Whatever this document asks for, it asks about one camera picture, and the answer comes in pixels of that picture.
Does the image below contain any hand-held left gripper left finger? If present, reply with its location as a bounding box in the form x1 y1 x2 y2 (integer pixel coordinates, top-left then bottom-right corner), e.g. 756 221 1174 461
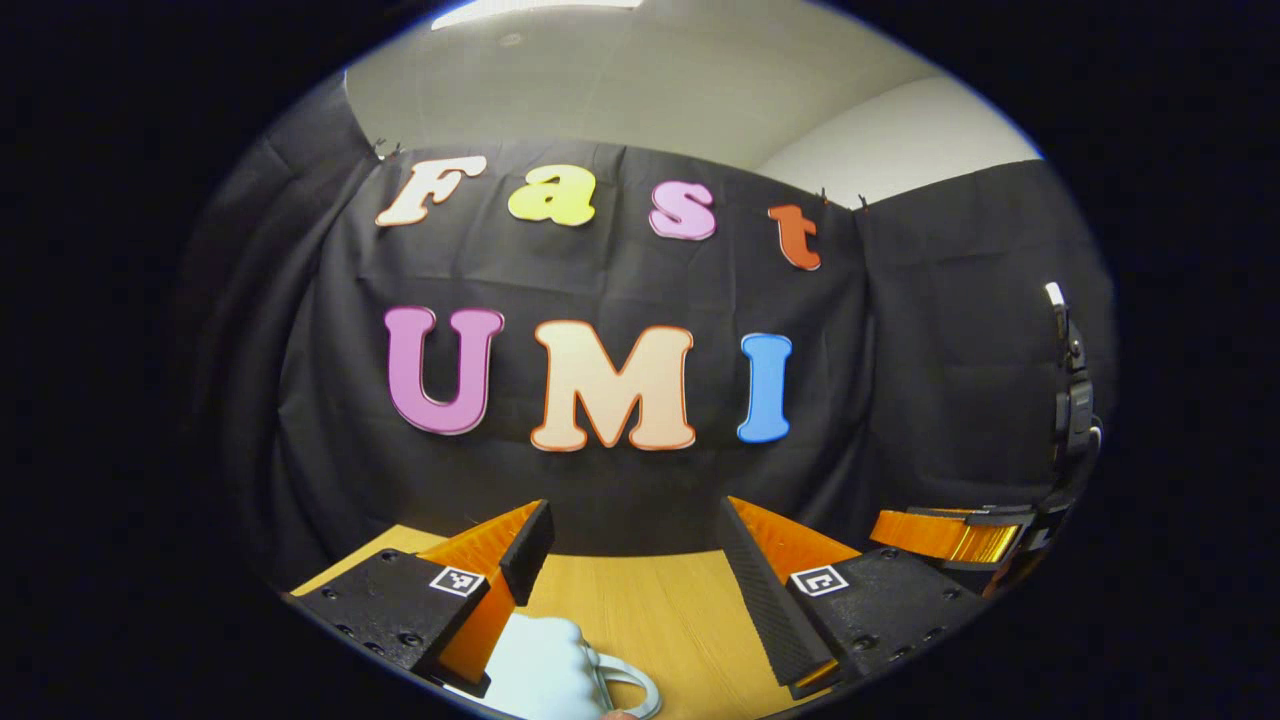
288 499 557 700

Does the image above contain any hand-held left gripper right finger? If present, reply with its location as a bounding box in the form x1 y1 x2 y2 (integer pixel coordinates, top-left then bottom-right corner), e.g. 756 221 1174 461
716 496 993 702

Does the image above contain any light blue suitcase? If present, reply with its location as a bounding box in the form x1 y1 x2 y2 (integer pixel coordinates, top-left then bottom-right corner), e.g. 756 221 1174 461
445 612 663 720

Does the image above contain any black backdrop cloth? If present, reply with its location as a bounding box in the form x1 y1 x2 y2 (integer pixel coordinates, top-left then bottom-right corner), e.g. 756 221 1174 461
175 70 1119 591

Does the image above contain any ceiling light panel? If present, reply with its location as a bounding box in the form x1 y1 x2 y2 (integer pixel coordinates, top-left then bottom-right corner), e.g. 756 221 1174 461
432 0 641 31

